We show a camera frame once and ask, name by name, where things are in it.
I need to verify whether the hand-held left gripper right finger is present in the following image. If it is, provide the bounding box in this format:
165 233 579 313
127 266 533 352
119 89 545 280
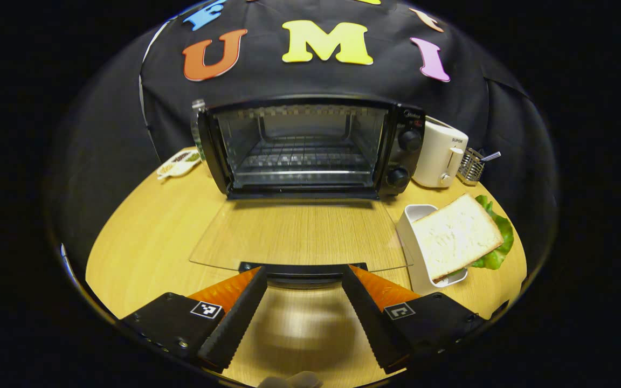
341 264 486 373

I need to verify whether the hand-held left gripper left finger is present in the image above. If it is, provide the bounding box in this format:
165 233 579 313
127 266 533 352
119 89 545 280
119 266 268 372

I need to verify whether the toast sandwich with lettuce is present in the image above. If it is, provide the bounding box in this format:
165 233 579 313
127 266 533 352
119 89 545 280
412 193 515 285

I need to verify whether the black electric oven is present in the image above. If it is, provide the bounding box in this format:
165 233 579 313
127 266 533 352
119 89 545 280
189 96 427 284

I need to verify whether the white rectangular dish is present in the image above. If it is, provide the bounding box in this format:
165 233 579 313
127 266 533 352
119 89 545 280
396 204 468 296

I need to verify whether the white divided snack plate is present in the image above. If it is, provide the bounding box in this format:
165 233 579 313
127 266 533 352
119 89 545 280
157 150 202 180

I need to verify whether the white toaster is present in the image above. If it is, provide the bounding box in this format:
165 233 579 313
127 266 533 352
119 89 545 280
412 117 469 189

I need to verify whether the clear plastic water bottle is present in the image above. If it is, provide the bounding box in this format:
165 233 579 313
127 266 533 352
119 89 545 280
191 99 207 161

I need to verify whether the black backdrop cloth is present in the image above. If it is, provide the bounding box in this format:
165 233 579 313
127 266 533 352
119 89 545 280
46 0 559 281

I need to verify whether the metal wire basket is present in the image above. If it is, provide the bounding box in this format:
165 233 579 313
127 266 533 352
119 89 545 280
457 147 485 186

